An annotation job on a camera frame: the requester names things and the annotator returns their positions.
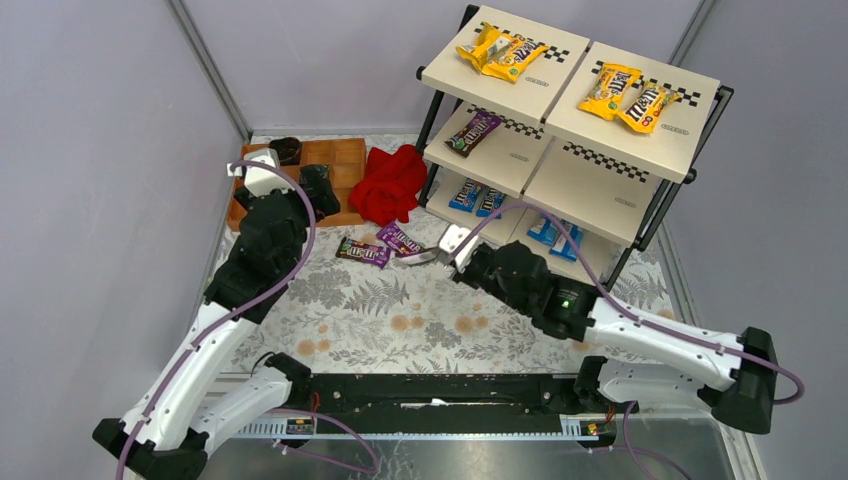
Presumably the light blue candy bag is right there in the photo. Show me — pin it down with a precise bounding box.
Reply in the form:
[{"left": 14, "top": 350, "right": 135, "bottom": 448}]
[{"left": 548, "top": 222, "right": 584, "bottom": 262}]

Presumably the blue M&M bag moved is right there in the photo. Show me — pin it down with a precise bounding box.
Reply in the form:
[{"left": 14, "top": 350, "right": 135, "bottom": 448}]
[{"left": 475, "top": 188, "right": 506, "bottom": 218}]

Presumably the purple candy bag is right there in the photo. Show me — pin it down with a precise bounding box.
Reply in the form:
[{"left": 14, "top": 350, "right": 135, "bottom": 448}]
[
  {"left": 335, "top": 237, "right": 391, "bottom": 269},
  {"left": 376, "top": 221, "right": 424, "bottom": 257}
]

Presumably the yellow candy bag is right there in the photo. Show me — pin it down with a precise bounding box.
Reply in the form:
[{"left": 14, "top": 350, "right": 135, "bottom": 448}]
[
  {"left": 617, "top": 82, "right": 680, "bottom": 134},
  {"left": 577, "top": 63, "right": 642, "bottom": 121},
  {"left": 456, "top": 22, "right": 513, "bottom": 72}
]

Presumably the brown m&m bag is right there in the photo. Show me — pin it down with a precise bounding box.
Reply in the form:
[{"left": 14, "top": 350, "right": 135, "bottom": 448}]
[
  {"left": 397, "top": 247, "right": 443, "bottom": 266},
  {"left": 444, "top": 109, "right": 502, "bottom": 158}
]

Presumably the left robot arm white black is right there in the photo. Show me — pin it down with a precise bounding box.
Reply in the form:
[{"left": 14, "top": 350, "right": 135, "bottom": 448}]
[{"left": 92, "top": 162, "right": 340, "bottom": 479}]

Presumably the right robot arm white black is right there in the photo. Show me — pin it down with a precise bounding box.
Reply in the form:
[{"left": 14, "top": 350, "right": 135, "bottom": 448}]
[{"left": 451, "top": 242, "right": 777, "bottom": 435}]

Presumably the blue M&M bag bottom shelf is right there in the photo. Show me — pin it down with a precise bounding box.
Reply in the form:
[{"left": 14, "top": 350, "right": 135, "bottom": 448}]
[{"left": 448, "top": 177, "right": 485, "bottom": 212}]

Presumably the cream three-tier shelf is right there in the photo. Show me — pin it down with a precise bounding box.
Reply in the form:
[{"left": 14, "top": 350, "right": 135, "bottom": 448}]
[{"left": 416, "top": 5, "right": 733, "bottom": 286}]

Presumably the brown M&M bag on shelf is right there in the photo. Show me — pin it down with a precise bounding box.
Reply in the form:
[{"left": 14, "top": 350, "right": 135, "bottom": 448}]
[{"left": 444, "top": 109, "right": 502, "bottom": 158}]

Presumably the yellow M&M bag on shelf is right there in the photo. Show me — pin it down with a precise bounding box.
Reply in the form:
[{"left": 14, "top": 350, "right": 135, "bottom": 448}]
[{"left": 482, "top": 35, "right": 549, "bottom": 83}]

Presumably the wooden compartment tray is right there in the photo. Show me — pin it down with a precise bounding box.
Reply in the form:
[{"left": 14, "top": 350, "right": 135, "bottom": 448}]
[{"left": 241, "top": 138, "right": 367, "bottom": 228}]

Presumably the dark rolled tie top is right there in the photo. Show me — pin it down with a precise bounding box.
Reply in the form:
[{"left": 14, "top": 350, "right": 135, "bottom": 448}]
[{"left": 268, "top": 137, "right": 302, "bottom": 166}]

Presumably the red cloth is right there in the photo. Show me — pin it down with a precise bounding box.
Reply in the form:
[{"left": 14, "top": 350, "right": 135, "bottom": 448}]
[{"left": 349, "top": 144, "right": 428, "bottom": 227}]

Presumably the floral tablecloth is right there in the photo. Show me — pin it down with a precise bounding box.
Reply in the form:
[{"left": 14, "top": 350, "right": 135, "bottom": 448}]
[{"left": 198, "top": 132, "right": 690, "bottom": 376}]

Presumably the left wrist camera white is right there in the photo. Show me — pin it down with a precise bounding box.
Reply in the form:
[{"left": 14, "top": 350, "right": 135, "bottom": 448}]
[{"left": 227, "top": 147, "right": 292, "bottom": 197}]

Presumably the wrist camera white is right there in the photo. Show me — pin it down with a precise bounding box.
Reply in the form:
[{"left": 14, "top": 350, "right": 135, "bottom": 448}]
[
  {"left": 227, "top": 147, "right": 292, "bottom": 197},
  {"left": 436, "top": 224, "right": 482, "bottom": 273}
]

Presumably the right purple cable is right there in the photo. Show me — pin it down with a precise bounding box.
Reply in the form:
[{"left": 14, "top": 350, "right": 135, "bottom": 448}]
[{"left": 453, "top": 202, "right": 806, "bottom": 407}]

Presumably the purple cable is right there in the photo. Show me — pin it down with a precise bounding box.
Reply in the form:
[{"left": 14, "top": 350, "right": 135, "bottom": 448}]
[
  {"left": 113, "top": 160, "right": 318, "bottom": 480},
  {"left": 453, "top": 202, "right": 806, "bottom": 407}
]

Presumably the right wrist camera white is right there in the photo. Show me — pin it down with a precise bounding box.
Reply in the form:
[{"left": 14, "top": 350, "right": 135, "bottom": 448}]
[{"left": 436, "top": 224, "right": 482, "bottom": 273}]

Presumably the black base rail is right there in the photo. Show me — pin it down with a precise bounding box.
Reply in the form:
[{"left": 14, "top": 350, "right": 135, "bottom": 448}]
[{"left": 264, "top": 352, "right": 637, "bottom": 439}]

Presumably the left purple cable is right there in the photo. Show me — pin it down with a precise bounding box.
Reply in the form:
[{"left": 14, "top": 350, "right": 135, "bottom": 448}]
[{"left": 113, "top": 160, "right": 318, "bottom": 480}]

